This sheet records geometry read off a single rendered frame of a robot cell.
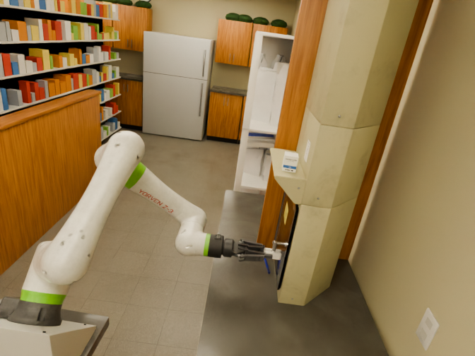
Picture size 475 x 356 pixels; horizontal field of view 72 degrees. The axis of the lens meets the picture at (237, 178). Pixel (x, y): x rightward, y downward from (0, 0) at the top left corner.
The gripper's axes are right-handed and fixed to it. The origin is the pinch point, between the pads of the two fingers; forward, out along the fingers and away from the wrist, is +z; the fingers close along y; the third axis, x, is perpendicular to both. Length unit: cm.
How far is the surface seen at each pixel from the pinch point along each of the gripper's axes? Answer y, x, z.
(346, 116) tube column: -5, -61, 13
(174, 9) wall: 551, -106, -170
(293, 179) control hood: -5.2, -36.1, 1.0
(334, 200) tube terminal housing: -4.5, -29.8, 17.3
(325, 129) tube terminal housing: -5, -55, 8
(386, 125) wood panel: 32, -52, 43
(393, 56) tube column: 4, -80, 26
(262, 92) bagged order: 135, -43, -8
